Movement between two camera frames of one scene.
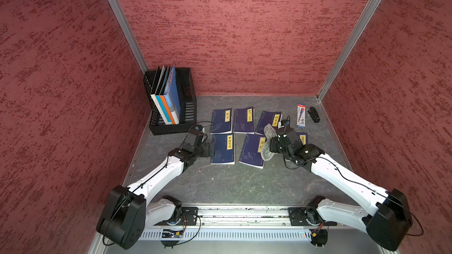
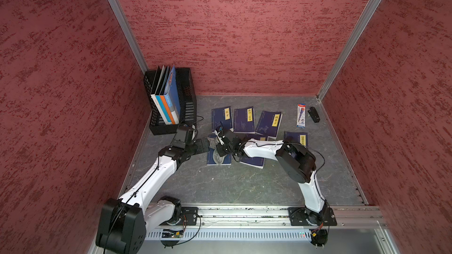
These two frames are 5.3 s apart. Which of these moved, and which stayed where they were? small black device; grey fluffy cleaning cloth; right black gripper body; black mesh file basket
Moved: grey fluffy cleaning cloth; right black gripper body
Stayed: black mesh file basket; small black device
